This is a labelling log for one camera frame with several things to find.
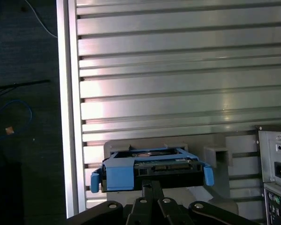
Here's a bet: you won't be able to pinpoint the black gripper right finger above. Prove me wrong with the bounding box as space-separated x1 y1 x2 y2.
152 180 258 225

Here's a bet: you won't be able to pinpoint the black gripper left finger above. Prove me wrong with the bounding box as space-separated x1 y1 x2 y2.
67 180 155 225

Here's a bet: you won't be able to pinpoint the hard disk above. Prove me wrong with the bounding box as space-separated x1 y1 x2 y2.
90 146 215 194

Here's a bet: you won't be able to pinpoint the grey parts rack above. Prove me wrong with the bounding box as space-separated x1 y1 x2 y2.
104 135 239 225

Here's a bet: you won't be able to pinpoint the black open PC case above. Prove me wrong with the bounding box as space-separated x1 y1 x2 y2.
255 125 281 225

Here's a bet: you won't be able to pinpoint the blue floor cable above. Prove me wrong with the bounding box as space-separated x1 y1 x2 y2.
0 100 33 143

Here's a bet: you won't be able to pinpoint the pale floor cable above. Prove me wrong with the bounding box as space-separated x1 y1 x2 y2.
25 0 58 38

